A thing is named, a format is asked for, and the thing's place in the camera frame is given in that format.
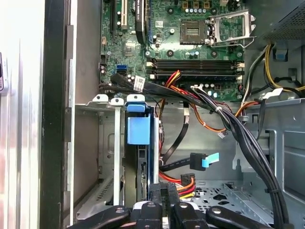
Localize red yellow orange power wire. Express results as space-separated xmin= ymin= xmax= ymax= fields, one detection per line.
xmin=158 ymin=171 xmax=196 ymax=200

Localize black flat wire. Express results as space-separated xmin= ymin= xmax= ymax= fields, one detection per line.
xmin=161 ymin=101 xmax=191 ymax=163

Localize green motherboard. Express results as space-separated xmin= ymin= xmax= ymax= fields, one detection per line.
xmin=99 ymin=0 xmax=246 ymax=103

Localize silver power supply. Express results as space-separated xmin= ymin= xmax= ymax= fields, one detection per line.
xmin=261 ymin=0 xmax=305 ymax=43

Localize black wire with blue tab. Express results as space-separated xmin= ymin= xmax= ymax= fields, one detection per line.
xmin=159 ymin=152 xmax=220 ymax=172

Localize hard disk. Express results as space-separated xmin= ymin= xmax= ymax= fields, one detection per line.
xmin=123 ymin=94 xmax=153 ymax=204

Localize blue SATA ports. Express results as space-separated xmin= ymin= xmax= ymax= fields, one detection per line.
xmin=116 ymin=63 xmax=129 ymax=75

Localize white expansion slot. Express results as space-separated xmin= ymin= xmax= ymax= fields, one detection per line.
xmin=121 ymin=0 xmax=128 ymax=31

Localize metal socket cover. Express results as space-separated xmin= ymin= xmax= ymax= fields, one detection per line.
xmin=210 ymin=9 xmax=257 ymax=46

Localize smartphone with lit screen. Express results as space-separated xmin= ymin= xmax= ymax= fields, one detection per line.
xmin=0 ymin=52 xmax=5 ymax=93

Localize CPU socket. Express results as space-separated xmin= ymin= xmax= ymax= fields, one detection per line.
xmin=179 ymin=20 xmax=207 ymax=45

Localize open black PC case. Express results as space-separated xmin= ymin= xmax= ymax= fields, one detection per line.
xmin=40 ymin=0 xmax=305 ymax=229

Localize metal disk bay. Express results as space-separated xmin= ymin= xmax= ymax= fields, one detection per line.
xmin=74 ymin=94 xmax=160 ymax=217

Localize short black expansion slot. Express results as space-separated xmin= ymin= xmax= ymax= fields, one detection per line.
xmin=110 ymin=0 xmax=118 ymax=37

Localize black RAM slot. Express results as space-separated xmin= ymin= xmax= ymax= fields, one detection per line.
xmin=146 ymin=64 xmax=245 ymax=71
xmin=149 ymin=74 xmax=244 ymax=82
xmin=146 ymin=69 xmax=245 ymax=76
xmin=146 ymin=59 xmax=245 ymax=65

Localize black cable bundle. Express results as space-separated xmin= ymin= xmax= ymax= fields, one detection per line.
xmin=98 ymin=72 xmax=290 ymax=229

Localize metal locking lever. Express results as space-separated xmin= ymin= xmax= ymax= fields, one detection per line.
xmin=210 ymin=35 xmax=257 ymax=49

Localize orange wire with white plug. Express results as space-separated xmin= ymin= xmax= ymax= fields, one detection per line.
xmin=190 ymin=102 xmax=227 ymax=139

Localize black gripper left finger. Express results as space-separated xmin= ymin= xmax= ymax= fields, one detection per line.
xmin=68 ymin=183 xmax=164 ymax=229

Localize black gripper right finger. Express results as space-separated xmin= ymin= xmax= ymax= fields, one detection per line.
xmin=166 ymin=182 xmax=274 ymax=229

